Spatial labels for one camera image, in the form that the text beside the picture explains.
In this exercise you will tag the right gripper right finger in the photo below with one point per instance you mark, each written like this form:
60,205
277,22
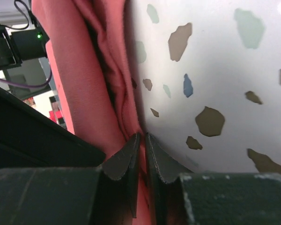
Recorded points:
177,196

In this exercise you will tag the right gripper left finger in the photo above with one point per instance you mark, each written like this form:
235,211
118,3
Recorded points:
103,195

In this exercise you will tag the pink t shirt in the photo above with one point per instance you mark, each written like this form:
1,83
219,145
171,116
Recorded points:
87,50

